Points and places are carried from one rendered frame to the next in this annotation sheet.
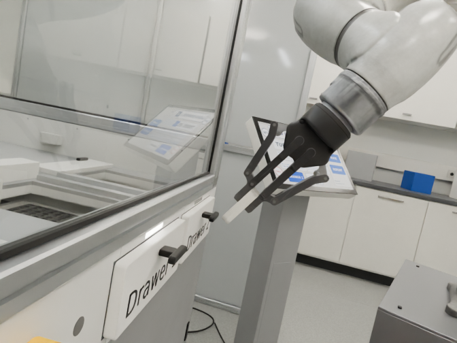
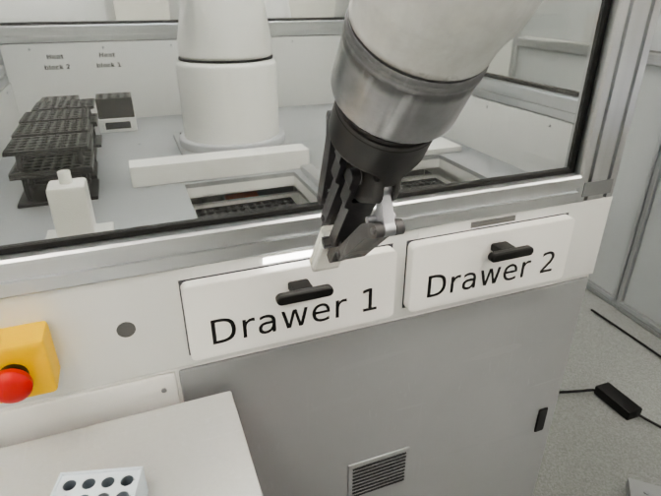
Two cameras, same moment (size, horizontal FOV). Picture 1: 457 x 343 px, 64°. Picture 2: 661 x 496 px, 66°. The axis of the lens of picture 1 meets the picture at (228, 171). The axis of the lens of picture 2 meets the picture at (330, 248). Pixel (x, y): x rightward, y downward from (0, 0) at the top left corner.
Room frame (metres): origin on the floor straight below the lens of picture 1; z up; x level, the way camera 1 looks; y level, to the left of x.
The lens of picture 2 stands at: (0.36, -0.44, 1.24)
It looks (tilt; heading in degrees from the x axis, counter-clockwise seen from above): 26 degrees down; 61
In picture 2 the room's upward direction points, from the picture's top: straight up
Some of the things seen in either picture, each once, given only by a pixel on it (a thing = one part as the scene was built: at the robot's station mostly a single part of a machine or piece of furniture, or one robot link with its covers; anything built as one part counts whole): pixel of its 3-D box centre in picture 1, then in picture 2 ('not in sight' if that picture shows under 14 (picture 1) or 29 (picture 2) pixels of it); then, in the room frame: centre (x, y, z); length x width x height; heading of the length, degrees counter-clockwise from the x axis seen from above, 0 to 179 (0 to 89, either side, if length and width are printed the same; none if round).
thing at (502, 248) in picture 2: (209, 215); (506, 250); (0.91, 0.03, 0.91); 0.07 x 0.04 x 0.01; 172
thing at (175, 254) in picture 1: (171, 252); (301, 289); (0.60, 0.07, 0.91); 0.07 x 0.04 x 0.01; 172
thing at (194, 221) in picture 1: (197, 225); (491, 261); (0.92, 0.05, 0.87); 0.29 x 0.02 x 0.11; 172
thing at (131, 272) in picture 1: (153, 266); (296, 300); (0.61, 0.10, 0.87); 0.29 x 0.02 x 0.11; 172
